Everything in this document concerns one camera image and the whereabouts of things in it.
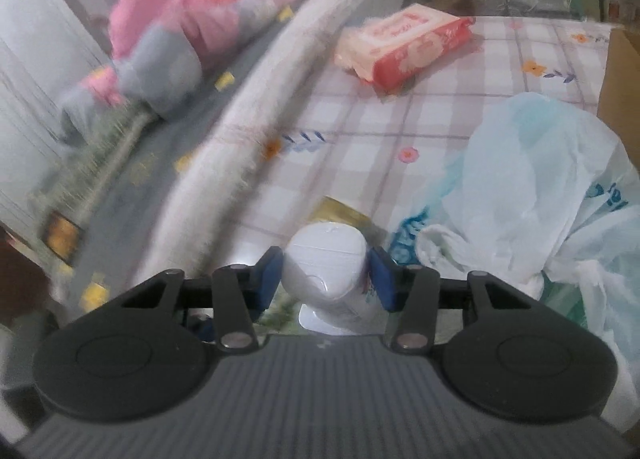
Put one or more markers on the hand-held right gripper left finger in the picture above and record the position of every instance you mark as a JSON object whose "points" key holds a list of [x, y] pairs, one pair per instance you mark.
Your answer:
{"points": [[267, 281]]}

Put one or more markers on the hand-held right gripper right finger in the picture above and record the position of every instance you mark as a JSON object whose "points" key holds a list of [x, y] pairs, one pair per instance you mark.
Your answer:
{"points": [[385, 284]]}

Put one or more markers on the brown cardboard box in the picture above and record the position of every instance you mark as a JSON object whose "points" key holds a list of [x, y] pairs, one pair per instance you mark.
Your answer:
{"points": [[622, 89]]}

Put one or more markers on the yellow packet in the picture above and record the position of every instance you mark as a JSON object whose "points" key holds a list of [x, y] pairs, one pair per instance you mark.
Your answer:
{"points": [[340, 214]]}

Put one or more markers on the floral plaid tablecloth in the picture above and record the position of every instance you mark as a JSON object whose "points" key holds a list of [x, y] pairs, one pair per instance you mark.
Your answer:
{"points": [[400, 129]]}

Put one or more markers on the cream mattress pad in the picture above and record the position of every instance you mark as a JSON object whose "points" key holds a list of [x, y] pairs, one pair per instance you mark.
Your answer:
{"points": [[280, 109]]}

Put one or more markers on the white plastic bag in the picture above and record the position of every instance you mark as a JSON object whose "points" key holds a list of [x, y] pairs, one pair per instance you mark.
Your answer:
{"points": [[525, 179]]}

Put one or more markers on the grey star-print bed sheet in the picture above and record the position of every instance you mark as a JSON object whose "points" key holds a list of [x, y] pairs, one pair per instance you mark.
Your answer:
{"points": [[200, 114]]}

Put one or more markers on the brown label patch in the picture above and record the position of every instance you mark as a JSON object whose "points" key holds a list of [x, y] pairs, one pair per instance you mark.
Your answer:
{"points": [[60, 234]]}

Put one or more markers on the red tissue packet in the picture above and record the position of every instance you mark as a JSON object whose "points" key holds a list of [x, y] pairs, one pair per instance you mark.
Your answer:
{"points": [[405, 39]]}

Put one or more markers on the pink grey blanket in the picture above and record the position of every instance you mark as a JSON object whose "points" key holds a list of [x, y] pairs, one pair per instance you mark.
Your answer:
{"points": [[210, 14]]}

